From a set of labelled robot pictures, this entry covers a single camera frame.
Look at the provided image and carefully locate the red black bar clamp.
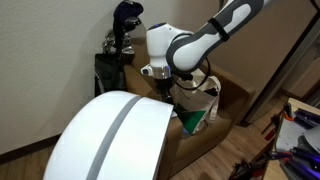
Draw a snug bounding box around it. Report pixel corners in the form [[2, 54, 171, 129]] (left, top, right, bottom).
[[261, 103, 295, 142], [229, 159, 268, 180]]

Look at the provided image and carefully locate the black aluminium rail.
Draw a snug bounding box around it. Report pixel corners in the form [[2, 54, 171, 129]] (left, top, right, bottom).
[[266, 148, 320, 180], [293, 107, 320, 130]]

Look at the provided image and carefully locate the beige canvas tote bag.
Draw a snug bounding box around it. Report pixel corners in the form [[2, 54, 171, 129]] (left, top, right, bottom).
[[168, 69, 222, 135]]

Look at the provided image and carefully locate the dark door frame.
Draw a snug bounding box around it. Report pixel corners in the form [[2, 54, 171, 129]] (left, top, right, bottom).
[[245, 13, 320, 125]]

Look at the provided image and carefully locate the black golf bag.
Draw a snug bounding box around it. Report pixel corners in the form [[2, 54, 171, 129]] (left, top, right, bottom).
[[94, 52, 128, 98]]

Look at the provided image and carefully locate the silver golf iron head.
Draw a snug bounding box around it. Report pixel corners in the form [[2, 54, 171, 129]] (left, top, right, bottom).
[[101, 41, 113, 55], [104, 29, 116, 46], [121, 45, 136, 56], [121, 32, 133, 46]]

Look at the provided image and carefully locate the black golf driver head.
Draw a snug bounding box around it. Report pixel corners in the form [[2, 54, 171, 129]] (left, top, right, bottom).
[[124, 16, 143, 33]]

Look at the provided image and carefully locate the white bladeless tower fan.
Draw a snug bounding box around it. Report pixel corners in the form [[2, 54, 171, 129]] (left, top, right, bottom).
[[43, 90, 175, 180]]

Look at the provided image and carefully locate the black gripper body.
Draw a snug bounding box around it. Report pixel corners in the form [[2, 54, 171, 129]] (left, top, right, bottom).
[[154, 76, 177, 98]]

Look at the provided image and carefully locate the brown sofa with tote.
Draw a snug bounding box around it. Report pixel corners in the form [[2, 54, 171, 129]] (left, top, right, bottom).
[[123, 34, 258, 180]]

